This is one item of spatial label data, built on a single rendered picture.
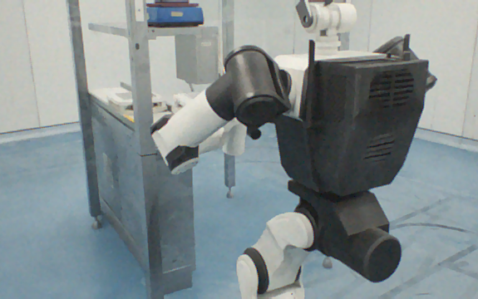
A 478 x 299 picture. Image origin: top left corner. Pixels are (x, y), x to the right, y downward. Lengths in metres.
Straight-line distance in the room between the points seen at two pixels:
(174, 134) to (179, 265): 1.38
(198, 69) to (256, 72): 1.01
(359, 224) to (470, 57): 3.98
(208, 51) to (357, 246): 1.15
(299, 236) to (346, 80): 0.43
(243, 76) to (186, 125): 0.18
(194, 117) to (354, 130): 0.34
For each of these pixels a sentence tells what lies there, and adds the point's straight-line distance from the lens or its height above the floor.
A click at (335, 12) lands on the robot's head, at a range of 1.13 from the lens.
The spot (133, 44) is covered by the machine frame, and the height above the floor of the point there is 1.22.
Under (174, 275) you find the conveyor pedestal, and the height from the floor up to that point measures 0.10.
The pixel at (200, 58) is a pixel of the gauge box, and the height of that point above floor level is 1.15.
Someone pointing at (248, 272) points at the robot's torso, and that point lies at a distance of 1.47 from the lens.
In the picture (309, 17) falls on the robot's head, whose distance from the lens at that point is 1.10.
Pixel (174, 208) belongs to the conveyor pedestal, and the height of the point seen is 0.45.
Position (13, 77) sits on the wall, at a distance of 5.37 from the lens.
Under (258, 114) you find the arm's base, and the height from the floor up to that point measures 1.15.
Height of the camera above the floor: 1.37
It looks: 18 degrees down
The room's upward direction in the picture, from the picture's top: straight up
